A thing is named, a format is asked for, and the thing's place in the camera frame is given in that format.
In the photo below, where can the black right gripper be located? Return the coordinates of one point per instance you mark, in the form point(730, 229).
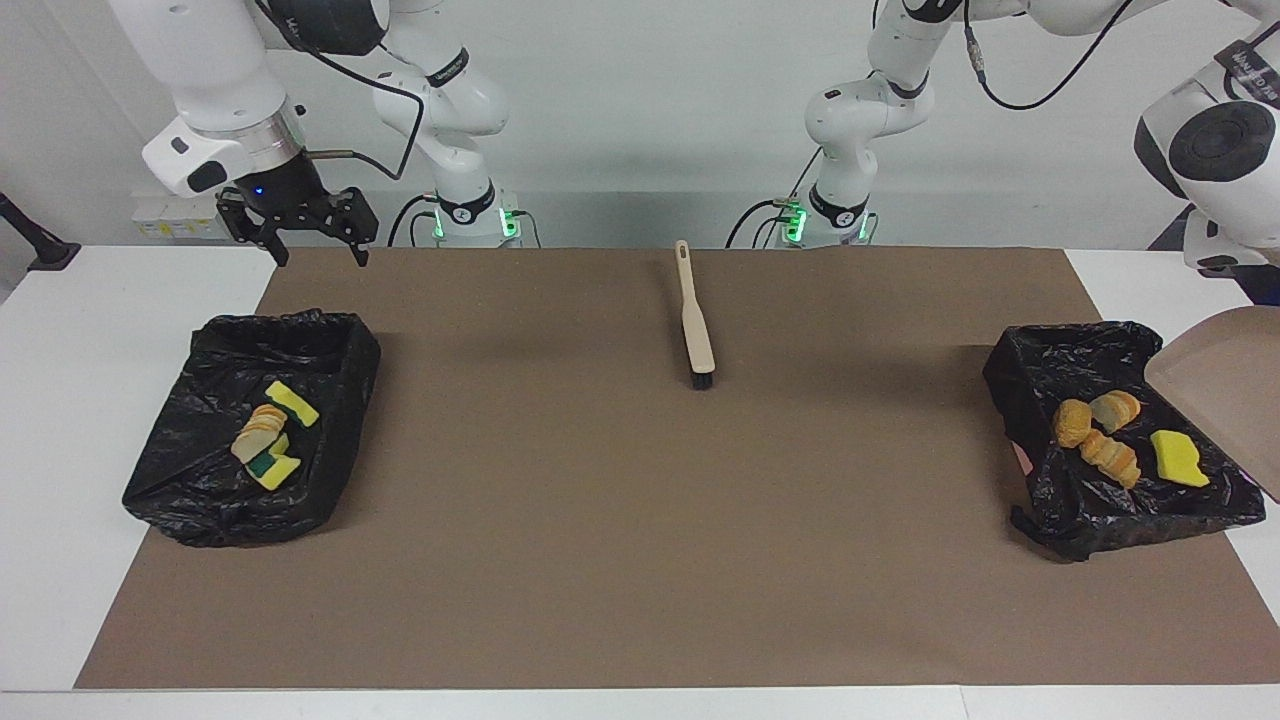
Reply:
point(285, 190)

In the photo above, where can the yellow green sponge piece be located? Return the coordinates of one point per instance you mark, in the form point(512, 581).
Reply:
point(276, 472)
point(292, 402)

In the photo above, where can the large striped croissant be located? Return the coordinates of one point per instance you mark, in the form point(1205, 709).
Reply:
point(258, 435)

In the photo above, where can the beige hand brush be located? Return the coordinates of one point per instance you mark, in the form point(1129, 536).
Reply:
point(696, 320)

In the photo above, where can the brown bread roll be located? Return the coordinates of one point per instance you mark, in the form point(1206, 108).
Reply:
point(1072, 422)

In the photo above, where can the small striped croissant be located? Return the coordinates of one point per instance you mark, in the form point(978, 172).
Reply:
point(1115, 408)

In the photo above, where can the pale striped croissant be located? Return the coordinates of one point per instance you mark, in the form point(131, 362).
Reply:
point(1110, 457)

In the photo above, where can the beige plastic dustpan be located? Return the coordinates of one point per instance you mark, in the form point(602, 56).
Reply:
point(1230, 390)

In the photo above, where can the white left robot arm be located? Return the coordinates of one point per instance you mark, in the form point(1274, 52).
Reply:
point(1220, 160)

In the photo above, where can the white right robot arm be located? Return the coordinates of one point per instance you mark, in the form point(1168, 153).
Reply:
point(210, 70)

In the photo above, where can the black bag lined bin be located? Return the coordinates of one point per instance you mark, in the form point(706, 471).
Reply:
point(1080, 510)
point(200, 500)

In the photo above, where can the pink plastic bin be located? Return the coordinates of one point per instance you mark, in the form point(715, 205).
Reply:
point(1021, 460)

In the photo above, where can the black stand pole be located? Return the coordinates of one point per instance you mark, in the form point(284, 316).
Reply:
point(1268, 285)
point(40, 245)

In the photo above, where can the brown paper table mat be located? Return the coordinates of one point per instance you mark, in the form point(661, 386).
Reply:
point(640, 620)

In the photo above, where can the white wall power strip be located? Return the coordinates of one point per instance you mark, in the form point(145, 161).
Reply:
point(165, 215)

